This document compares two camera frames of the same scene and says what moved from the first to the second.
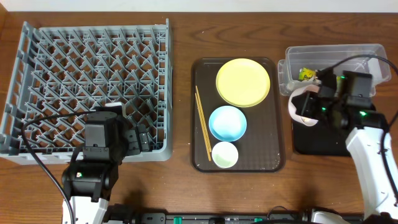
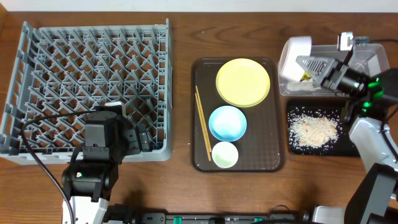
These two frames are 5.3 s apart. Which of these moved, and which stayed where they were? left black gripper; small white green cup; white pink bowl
Moved: white pink bowl
Stayed: left black gripper; small white green cup
